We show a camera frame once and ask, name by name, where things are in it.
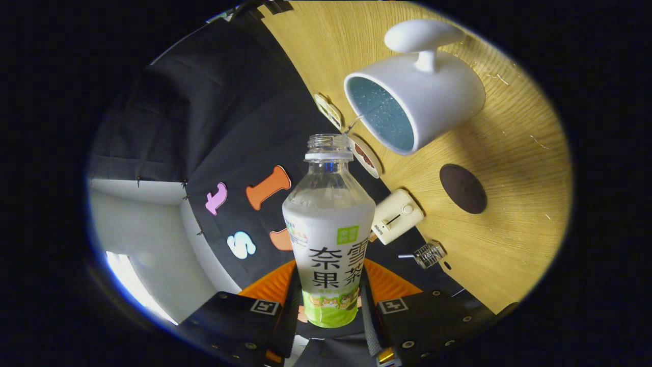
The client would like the black backdrop cloth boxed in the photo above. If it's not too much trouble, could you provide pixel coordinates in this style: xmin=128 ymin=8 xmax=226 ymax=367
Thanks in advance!
xmin=87 ymin=0 xmax=490 ymax=367

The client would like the dark brown round coaster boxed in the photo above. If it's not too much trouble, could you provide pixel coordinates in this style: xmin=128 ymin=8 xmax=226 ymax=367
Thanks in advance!
xmin=439 ymin=164 xmax=487 ymax=215

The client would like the small round food plate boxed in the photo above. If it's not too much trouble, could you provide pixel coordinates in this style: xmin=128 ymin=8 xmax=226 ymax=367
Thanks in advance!
xmin=349 ymin=134 xmax=384 ymax=179

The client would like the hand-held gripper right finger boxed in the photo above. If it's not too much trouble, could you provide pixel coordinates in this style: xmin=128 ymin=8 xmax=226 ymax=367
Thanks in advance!
xmin=359 ymin=257 xmax=497 ymax=367

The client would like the wire mesh utensil holder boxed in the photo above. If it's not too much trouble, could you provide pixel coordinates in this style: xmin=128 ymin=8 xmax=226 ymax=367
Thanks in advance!
xmin=414 ymin=241 xmax=448 ymax=270

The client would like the white toaster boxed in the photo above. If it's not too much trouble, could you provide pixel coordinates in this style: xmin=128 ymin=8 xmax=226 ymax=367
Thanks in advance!
xmin=370 ymin=189 xmax=425 ymax=246

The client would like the large ceiling light panel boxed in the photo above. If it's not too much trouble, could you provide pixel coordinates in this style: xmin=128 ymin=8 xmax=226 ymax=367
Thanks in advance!
xmin=104 ymin=251 xmax=179 ymax=326

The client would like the white green label juice bottle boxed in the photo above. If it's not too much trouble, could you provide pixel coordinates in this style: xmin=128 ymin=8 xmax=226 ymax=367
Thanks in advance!
xmin=282 ymin=134 xmax=376 ymax=329

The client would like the wooden table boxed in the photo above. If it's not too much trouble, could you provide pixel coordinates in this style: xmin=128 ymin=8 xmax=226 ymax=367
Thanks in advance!
xmin=257 ymin=0 xmax=574 ymax=314

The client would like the small oblong food plate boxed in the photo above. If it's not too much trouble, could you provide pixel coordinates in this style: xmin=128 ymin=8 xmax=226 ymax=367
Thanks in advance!
xmin=313 ymin=93 xmax=343 ymax=130

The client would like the white cup with handle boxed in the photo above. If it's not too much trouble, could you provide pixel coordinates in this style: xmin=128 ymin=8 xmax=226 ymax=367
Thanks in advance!
xmin=344 ymin=19 xmax=486 ymax=155

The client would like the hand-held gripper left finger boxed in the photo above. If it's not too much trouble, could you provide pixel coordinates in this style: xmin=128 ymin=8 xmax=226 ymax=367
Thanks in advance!
xmin=178 ymin=259 xmax=301 ymax=367

